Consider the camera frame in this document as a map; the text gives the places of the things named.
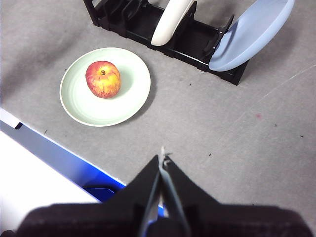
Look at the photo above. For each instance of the cream white round plate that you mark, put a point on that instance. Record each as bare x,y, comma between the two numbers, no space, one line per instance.
168,22

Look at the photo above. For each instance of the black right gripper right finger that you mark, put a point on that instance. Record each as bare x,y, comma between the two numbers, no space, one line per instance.
234,219

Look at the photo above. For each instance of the blue round plate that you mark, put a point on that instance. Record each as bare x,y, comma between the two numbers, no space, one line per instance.
247,37

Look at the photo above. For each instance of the red yellow apple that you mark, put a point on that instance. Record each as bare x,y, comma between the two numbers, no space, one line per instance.
103,80

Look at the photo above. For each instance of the black plate rack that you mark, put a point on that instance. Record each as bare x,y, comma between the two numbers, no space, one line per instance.
187,44

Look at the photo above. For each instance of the white panel with blue edge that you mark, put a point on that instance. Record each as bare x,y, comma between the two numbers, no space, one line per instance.
24,172

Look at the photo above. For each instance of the green round plate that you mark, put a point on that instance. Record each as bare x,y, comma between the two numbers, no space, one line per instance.
81,108

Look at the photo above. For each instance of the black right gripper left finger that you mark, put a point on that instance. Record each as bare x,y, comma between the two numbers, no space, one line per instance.
98,219

